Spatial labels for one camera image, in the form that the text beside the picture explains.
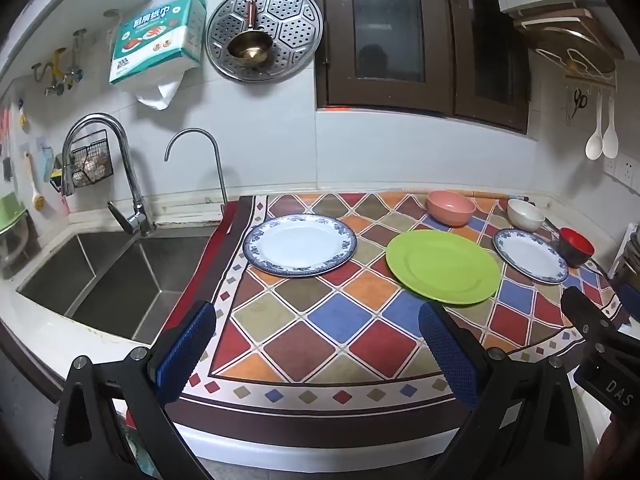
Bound white wall socket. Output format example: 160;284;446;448
603;153;640;193

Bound white spoon right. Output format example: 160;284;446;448
602;94;620;159

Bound paper towel pack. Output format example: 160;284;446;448
108;0;206;110

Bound large blue white plate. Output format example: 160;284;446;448
243;214;357;278

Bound chrome main faucet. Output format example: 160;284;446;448
60;112;156;238

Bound green plate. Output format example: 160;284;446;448
385;230;501;306

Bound wall hooks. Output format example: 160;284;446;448
32;28;87;96

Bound white dish brush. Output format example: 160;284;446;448
24;152;46;211

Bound round steel steamer tray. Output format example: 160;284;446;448
205;0;323;84

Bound white bowl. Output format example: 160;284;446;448
506;198;546;232

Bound person right hand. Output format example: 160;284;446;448
585;415;639;480

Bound black scissors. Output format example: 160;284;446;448
570;88;589;118

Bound red black bowl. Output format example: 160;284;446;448
556;226;594;268

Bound colourful diamond pattern mat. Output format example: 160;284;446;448
159;190;633;449

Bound pink bowl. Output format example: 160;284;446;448
425;190;476;228

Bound wooden cutting boards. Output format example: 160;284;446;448
514;9;624;89

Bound thin gooseneck faucet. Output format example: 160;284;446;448
163;127;229;214

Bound steel kitchen sink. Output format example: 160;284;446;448
18;226;215;344

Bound brass ladle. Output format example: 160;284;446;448
227;0;273;68

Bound small blue white plate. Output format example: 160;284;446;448
492;229;568;285

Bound black wire sponge basket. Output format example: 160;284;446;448
70;129;113;188

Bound green bowl at sink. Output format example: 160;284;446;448
0;192;26;234

